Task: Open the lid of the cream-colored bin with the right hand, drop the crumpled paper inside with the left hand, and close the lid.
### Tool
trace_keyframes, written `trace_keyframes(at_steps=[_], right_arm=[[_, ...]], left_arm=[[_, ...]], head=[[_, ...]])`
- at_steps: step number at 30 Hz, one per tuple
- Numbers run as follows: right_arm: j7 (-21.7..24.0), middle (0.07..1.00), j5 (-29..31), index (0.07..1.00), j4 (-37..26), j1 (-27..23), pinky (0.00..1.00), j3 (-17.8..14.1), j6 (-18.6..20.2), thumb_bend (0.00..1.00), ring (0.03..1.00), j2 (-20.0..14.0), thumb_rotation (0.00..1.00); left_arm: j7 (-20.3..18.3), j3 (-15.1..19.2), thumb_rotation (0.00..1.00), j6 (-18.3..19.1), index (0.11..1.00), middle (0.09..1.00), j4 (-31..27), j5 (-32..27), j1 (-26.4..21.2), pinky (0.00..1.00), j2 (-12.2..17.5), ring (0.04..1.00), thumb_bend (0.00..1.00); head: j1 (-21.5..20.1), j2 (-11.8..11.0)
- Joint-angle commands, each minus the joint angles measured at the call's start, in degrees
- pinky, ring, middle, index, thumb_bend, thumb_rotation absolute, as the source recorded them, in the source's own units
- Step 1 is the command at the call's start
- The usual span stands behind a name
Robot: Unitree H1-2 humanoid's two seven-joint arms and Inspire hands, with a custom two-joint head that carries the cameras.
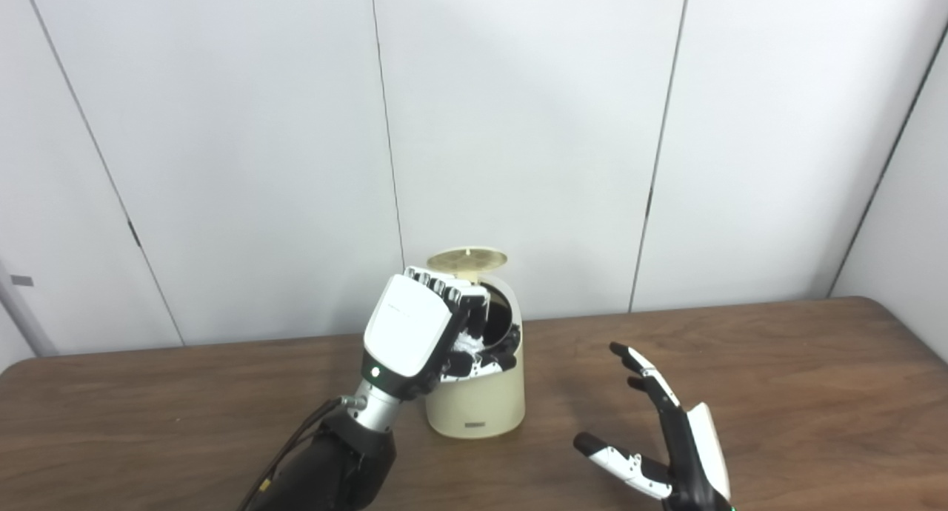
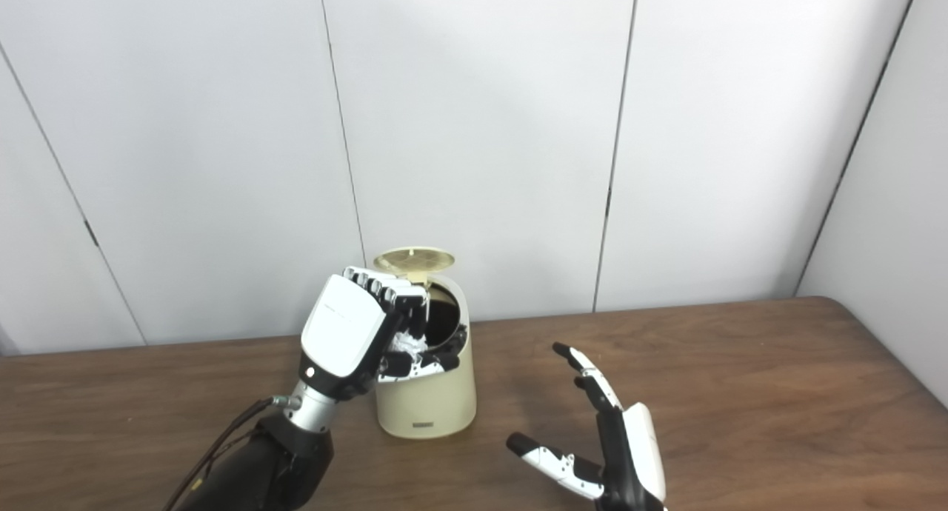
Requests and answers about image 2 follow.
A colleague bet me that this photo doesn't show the cream-colored small trash bin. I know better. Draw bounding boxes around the cream-colored small trash bin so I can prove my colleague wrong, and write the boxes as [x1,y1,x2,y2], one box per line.
[373,247,477,439]

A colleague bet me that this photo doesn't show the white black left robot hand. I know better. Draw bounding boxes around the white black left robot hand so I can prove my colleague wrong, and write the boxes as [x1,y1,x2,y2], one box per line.
[298,266,461,402]

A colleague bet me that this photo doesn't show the dark left wrist cable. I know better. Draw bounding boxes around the dark left wrist cable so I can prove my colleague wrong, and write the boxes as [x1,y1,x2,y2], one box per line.
[161,396,301,511]

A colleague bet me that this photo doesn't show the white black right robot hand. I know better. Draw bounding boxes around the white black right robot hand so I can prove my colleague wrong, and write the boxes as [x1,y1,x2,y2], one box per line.
[506,341,667,511]

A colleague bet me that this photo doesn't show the black bin liner bag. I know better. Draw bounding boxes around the black bin liner bag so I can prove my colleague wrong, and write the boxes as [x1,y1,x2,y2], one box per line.
[426,285,469,353]

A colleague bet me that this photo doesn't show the cream round bin lid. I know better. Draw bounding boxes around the cream round bin lid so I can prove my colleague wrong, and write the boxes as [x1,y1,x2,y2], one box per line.
[373,247,455,282]

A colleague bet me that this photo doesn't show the white paper ball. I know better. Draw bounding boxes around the white paper ball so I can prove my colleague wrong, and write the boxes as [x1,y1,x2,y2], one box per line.
[390,332,429,358]

